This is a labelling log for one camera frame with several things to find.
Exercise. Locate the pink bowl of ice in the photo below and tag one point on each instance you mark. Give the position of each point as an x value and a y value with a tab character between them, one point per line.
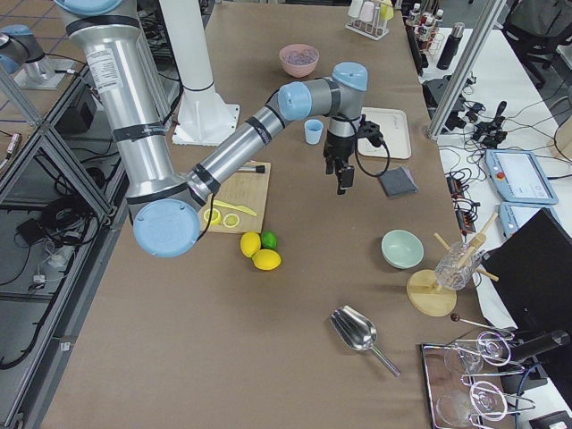
299	60

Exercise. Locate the aluminium frame post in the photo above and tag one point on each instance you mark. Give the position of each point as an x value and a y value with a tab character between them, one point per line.
473	47

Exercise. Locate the yellow plastic knife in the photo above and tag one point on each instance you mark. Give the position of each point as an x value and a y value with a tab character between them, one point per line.
240	208

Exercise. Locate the yellow lemon front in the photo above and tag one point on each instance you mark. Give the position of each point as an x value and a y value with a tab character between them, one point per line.
266	259

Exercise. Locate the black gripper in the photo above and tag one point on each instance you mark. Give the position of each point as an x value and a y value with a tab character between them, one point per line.
338	147

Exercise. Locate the metal tray with glasses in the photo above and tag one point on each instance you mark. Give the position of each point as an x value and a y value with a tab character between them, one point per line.
463	382

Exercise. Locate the lemon slice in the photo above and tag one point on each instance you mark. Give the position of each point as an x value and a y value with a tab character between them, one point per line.
212	216

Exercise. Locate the wooden cutting board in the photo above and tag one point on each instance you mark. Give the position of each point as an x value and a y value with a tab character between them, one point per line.
247	189

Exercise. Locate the white cup rack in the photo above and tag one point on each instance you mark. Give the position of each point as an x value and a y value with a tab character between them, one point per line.
370	18

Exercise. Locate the clear textured glass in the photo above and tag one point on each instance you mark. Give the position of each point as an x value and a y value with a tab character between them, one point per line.
449	274

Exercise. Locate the yellow lemon back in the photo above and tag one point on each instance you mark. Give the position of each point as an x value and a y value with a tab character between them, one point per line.
250	243

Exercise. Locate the black thermos bottle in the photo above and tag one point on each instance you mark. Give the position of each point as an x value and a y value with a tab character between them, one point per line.
451	46

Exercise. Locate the green lime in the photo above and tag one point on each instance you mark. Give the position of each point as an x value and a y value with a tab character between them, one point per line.
268	240

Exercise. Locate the metal ice scoop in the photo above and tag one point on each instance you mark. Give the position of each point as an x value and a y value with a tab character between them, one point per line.
359	333

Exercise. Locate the blue teach pendant upper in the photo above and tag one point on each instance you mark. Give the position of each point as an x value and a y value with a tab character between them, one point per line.
518	177

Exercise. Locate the light blue plastic cup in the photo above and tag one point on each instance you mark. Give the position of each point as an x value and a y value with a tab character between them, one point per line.
313	130

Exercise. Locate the black monitor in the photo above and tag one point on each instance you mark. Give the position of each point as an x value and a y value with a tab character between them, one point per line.
534	270

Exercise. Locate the mint green bowl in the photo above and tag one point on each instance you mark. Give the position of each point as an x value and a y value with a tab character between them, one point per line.
402	249

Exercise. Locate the yellow lemon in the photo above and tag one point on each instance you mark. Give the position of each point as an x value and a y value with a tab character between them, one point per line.
266	259
250	243

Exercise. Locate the copper wire bottle rack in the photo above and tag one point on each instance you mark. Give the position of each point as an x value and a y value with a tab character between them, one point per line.
424	25

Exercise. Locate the blue teach pendant lower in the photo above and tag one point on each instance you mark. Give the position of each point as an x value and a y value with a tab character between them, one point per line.
514	215

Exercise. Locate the metal knife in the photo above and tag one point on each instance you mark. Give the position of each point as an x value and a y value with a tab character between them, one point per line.
252	168

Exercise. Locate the blue teach pendant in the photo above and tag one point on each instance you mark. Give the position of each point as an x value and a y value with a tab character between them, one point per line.
514	215
518	177

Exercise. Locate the beige rabbit serving tray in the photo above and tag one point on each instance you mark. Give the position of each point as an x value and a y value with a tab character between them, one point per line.
394	127

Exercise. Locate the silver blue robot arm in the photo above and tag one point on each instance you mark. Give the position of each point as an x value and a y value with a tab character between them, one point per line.
18	47
173	175

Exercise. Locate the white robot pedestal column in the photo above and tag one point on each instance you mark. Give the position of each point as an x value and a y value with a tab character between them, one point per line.
204	118

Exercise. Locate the grey folded cloth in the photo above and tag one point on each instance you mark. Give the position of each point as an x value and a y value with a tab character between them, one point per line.
398	182

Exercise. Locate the wooden cup tree stand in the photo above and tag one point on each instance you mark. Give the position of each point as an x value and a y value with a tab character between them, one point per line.
427	295

